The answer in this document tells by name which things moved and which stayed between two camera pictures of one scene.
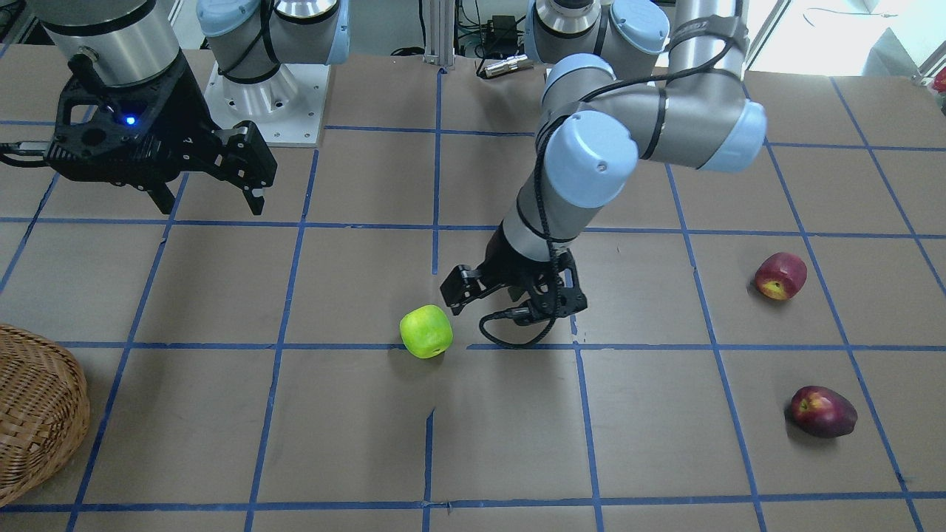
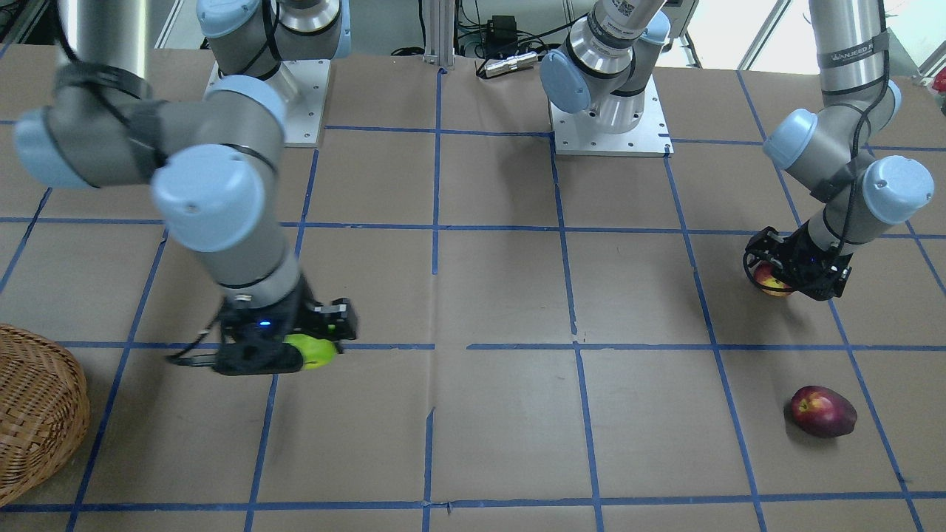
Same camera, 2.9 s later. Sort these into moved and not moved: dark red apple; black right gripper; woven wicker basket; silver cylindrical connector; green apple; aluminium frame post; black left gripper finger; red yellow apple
Moved: black left gripper finger; green apple; black right gripper
Not moved: red yellow apple; silver cylindrical connector; aluminium frame post; woven wicker basket; dark red apple
